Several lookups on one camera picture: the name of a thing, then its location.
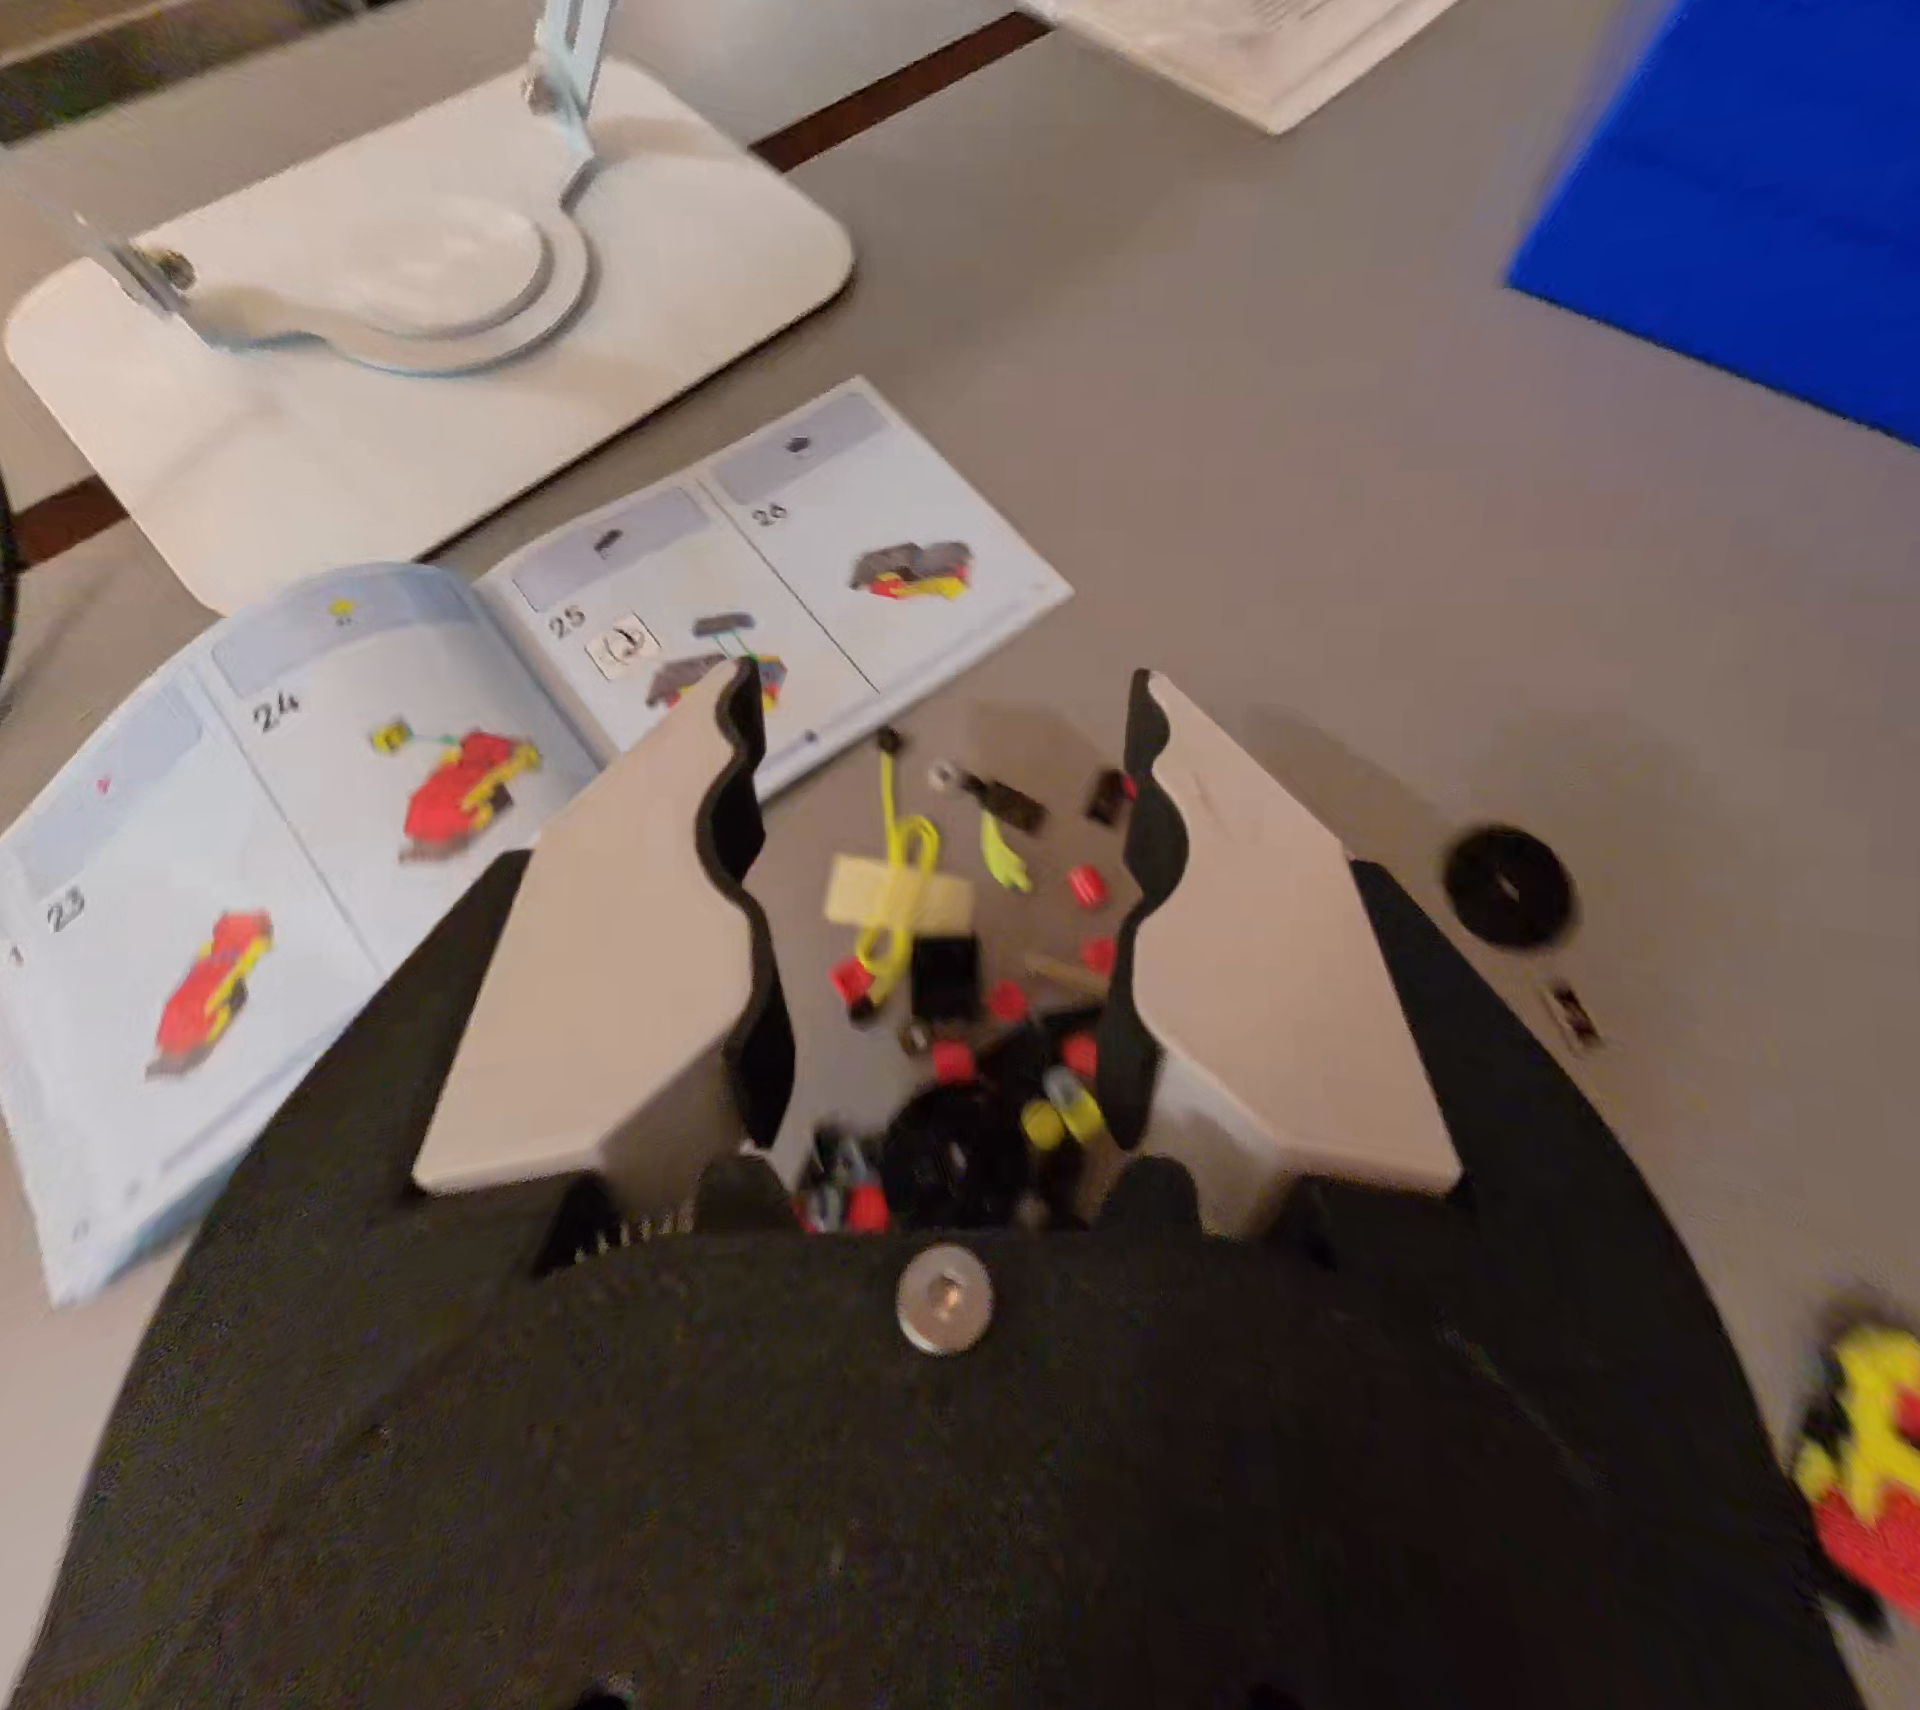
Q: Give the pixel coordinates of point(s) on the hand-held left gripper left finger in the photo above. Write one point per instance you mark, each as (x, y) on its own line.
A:
(600, 991)

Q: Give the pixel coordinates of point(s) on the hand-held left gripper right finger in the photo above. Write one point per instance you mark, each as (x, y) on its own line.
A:
(1274, 991)

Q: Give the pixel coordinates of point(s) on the pile of lego pieces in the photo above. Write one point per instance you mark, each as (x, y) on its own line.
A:
(944, 974)

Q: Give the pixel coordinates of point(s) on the yellow black red lego model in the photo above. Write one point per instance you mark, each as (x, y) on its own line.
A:
(1868, 1471)

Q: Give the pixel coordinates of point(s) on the black round lego plate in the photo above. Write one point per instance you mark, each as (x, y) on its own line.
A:
(1508, 885)

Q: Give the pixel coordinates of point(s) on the lego instruction booklet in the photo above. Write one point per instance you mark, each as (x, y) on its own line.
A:
(300, 840)

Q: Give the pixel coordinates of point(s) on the blue bin with square tag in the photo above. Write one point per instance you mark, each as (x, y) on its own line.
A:
(1754, 165)

